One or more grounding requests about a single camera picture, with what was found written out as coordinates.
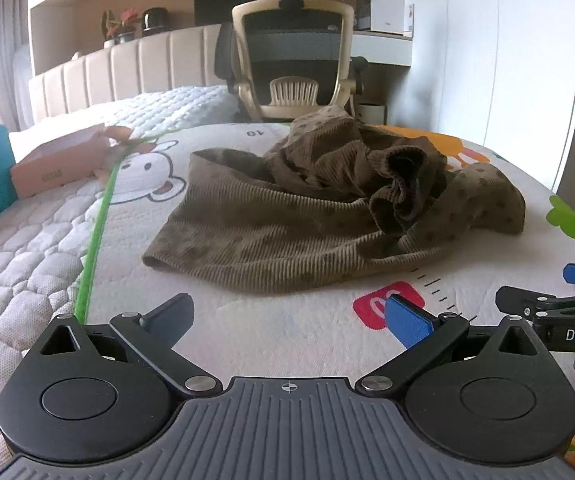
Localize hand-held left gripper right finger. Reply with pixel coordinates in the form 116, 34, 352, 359
355, 295, 559, 397

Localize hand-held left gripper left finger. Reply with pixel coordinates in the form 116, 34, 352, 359
22, 293, 222, 398

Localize brown dotted corduroy garment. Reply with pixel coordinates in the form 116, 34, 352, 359
142, 105, 527, 295

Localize cartoon printed play mat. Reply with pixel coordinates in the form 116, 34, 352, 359
74, 121, 575, 466

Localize white quilted mattress pad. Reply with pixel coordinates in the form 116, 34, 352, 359
0, 85, 241, 480

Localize pink cardboard box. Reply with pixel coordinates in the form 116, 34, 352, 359
10, 125, 136, 198

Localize white wardrobe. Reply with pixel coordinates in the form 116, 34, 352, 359
407, 0, 575, 191

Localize beige padded headboard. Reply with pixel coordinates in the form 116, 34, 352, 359
28, 24, 233, 123

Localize white desk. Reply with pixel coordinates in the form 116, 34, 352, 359
352, 30, 413, 68

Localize beige mesh office chair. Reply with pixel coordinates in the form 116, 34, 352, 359
215, 0, 371, 123

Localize green leafy potted plant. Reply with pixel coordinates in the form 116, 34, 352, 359
100, 9, 118, 48

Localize black round speaker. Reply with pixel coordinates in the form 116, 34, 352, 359
141, 7, 169, 31

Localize red potted plant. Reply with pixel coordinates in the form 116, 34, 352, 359
116, 7, 141, 43

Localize white box appliance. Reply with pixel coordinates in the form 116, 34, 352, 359
356, 0, 405, 35

